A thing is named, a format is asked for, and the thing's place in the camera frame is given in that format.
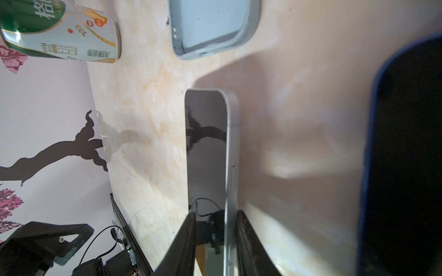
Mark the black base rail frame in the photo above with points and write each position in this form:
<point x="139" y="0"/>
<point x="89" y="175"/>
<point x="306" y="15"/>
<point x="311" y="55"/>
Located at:
<point x="137" y="256"/>

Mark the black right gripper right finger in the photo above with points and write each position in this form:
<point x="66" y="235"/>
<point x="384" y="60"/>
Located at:
<point x="253" y="259"/>

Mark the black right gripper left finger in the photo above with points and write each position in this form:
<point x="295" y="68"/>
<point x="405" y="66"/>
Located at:
<point x="180" y="257"/>

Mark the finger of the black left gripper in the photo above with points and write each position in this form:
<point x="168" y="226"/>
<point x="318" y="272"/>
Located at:
<point x="35" y="247"/>

